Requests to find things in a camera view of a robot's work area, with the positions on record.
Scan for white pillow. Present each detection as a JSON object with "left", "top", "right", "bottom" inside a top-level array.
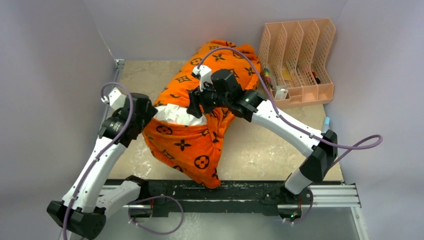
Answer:
[{"left": 154, "top": 103, "right": 208, "bottom": 127}]

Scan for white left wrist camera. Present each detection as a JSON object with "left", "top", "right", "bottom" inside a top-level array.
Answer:
[{"left": 101, "top": 87, "right": 127, "bottom": 110}]

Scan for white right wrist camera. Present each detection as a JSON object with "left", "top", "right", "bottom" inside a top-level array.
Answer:
[{"left": 191, "top": 64, "right": 212, "bottom": 92}]

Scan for aluminium frame rails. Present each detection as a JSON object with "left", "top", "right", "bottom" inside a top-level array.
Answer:
[{"left": 86, "top": 58, "right": 369, "bottom": 240}]

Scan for yellow notepad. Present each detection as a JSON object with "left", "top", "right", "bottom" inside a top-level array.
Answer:
[{"left": 281, "top": 67, "right": 292, "bottom": 82}]

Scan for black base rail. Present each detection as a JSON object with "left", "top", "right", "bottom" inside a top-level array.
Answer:
[{"left": 99, "top": 178, "right": 312, "bottom": 218}]

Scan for set of coloured markers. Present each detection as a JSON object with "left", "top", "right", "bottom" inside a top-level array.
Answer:
[{"left": 262, "top": 68, "right": 274, "bottom": 90}]

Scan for pink desk file organizer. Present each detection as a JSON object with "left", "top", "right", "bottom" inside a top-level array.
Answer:
[{"left": 258, "top": 18, "right": 336, "bottom": 109}]

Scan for small white red box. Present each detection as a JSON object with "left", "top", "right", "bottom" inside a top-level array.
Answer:
[{"left": 273, "top": 85, "right": 289, "bottom": 101}]

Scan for orange patterned pillowcase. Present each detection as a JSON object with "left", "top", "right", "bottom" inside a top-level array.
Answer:
[{"left": 142, "top": 39, "right": 261, "bottom": 189}]

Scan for light blue glue stick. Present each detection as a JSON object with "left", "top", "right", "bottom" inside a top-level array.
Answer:
[{"left": 322, "top": 116, "right": 331, "bottom": 133}]

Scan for red black round object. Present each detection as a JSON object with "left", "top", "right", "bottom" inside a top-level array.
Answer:
[{"left": 311, "top": 71, "right": 321, "bottom": 85}]

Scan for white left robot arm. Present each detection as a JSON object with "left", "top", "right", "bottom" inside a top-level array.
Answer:
[{"left": 46, "top": 89, "right": 158, "bottom": 240}]

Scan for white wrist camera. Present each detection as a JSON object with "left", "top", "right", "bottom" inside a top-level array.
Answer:
[
  {"left": 101, "top": 87, "right": 127, "bottom": 110},
  {"left": 191, "top": 64, "right": 212, "bottom": 92}
]

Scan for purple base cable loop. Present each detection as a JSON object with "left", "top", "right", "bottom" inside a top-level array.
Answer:
[{"left": 127, "top": 195, "right": 185, "bottom": 236}]

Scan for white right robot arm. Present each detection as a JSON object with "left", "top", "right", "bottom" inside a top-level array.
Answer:
[{"left": 187, "top": 65, "right": 338, "bottom": 204}]

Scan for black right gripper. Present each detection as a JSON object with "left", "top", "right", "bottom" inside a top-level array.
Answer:
[{"left": 187, "top": 79, "right": 231, "bottom": 120}]

